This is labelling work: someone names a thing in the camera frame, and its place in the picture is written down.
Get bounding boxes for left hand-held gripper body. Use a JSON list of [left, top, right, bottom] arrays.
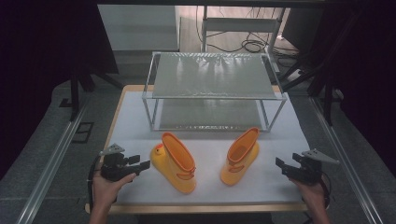
[[99, 143, 141, 183]]

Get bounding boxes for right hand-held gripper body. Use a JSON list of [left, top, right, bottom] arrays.
[[289, 148, 341, 187]]

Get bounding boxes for yellow duck-face rain boot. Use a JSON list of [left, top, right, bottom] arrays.
[[149, 132, 198, 195]]

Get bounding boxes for two-tier metal shoe rack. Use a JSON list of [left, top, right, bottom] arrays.
[[141, 50, 289, 133]]

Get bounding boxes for person's right hand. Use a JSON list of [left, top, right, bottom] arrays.
[[289, 176, 328, 212]]

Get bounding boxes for person's left hand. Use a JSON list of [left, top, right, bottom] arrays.
[[92, 169, 137, 216]]

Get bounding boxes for black stand legs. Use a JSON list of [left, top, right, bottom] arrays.
[[279, 50, 335, 127], [68, 60, 124, 123]]

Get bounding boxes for dark curtain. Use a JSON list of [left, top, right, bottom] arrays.
[[320, 0, 396, 178], [0, 0, 120, 181]]

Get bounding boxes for white cabinet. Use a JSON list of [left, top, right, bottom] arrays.
[[97, 4, 181, 52]]

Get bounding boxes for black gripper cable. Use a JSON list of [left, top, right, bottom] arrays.
[[320, 173, 333, 210], [87, 154, 103, 213]]

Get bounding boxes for aluminium floor rail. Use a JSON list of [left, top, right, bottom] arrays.
[[16, 96, 92, 224], [310, 96, 385, 224]]

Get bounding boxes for black floor cables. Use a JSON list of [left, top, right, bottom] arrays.
[[195, 5, 302, 62]]

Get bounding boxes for grey metal stand frame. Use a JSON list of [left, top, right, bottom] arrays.
[[201, 5, 287, 54]]

